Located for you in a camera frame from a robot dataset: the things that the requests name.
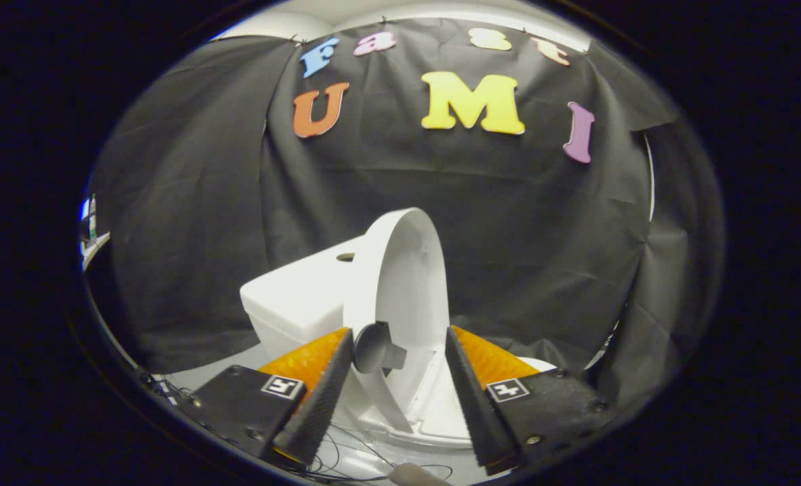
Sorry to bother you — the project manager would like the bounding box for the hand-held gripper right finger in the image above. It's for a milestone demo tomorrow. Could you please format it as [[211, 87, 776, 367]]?
[[444, 325, 619, 475]]

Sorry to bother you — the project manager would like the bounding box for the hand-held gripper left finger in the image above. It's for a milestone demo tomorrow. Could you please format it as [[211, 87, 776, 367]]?
[[186, 327, 355, 466]]

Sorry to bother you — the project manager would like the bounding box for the white toilet lid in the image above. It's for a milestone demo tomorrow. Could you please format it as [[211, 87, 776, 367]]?
[[342, 207, 450, 434]]

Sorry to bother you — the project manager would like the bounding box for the white toilet seat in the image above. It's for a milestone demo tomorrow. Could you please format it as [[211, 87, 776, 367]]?
[[357, 348, 558, 450]]

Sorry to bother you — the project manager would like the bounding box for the white toilet body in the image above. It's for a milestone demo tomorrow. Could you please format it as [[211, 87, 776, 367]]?
[[240, 297, 482, 466]]

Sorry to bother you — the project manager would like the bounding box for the white toilet tank cover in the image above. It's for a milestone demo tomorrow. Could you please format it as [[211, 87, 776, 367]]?
[[239, 236, 369, 319]]

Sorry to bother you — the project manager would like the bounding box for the black backdrop cloth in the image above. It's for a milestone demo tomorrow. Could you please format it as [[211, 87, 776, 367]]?
[[86, 17, 725, 414]]

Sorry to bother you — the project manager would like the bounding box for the thin black cable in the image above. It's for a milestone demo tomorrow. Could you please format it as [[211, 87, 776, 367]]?
[[306, 425, 455, 484]]

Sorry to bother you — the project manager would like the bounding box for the small grey lid handle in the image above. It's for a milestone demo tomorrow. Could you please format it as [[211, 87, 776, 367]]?
[[353, 322, 409, 376]]

